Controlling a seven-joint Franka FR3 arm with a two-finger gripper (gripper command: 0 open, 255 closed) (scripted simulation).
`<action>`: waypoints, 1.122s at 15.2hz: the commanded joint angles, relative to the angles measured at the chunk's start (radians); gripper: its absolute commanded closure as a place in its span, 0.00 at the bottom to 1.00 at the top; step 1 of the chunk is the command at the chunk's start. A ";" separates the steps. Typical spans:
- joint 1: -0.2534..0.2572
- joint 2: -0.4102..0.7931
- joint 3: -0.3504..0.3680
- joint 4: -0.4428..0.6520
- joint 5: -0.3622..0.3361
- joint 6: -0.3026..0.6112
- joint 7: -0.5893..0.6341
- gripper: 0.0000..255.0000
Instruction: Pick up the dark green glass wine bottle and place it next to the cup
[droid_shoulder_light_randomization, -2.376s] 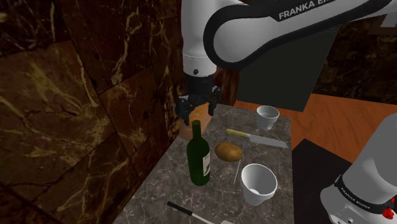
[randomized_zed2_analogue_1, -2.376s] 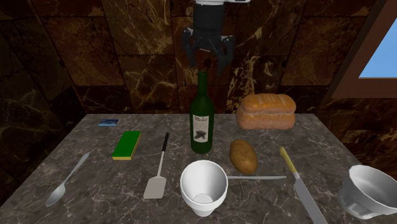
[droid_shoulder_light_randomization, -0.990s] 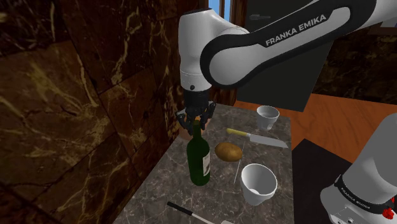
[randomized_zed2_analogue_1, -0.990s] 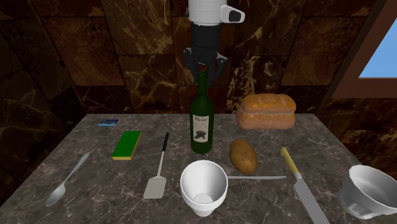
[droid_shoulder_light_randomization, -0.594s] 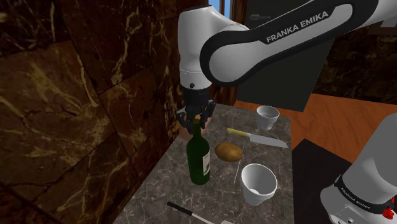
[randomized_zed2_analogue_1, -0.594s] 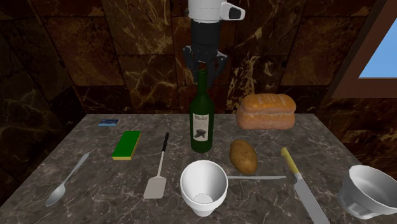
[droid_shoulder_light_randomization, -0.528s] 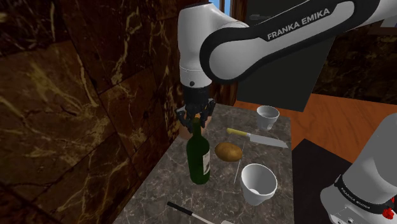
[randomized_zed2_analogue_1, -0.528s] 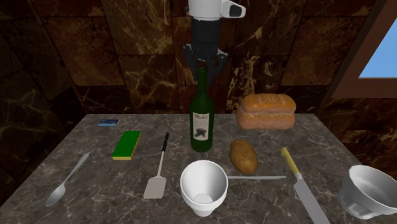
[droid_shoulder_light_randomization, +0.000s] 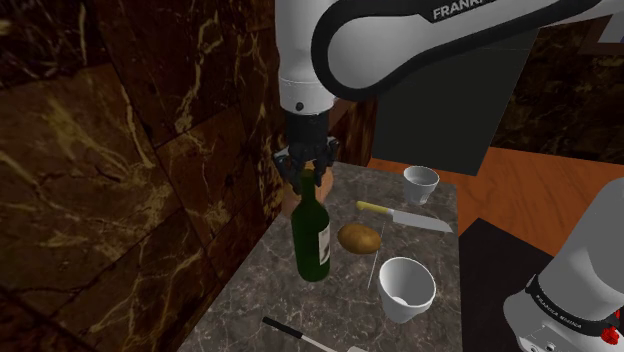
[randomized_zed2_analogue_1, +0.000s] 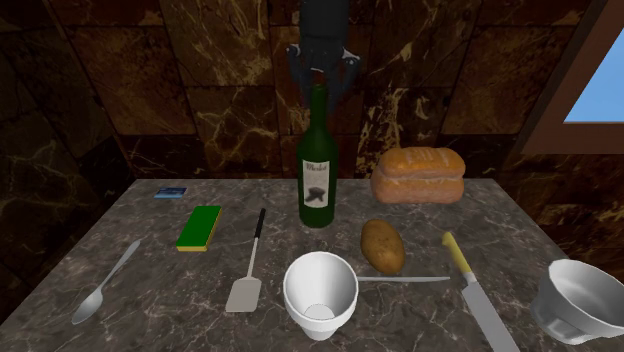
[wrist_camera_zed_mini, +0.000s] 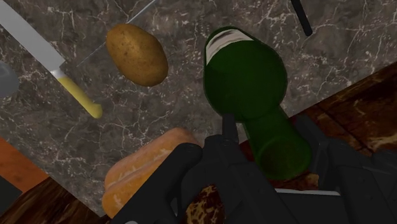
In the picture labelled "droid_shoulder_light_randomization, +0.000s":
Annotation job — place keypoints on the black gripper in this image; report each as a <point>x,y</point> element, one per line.
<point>308,131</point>

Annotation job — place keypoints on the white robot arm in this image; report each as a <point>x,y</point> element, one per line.
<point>302,53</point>

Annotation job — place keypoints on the green glass bottle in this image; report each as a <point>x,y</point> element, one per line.
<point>309,239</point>

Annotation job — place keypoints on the brown potato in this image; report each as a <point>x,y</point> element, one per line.
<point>359,239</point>

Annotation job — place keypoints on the thin grey stick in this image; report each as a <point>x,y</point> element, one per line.
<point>376,256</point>

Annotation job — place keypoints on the small white cup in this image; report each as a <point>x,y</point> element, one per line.
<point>420,187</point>

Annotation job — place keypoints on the dark grey cabinet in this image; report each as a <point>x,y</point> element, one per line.
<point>438,122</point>

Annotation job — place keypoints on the large white cup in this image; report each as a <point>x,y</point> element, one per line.
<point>407,292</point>

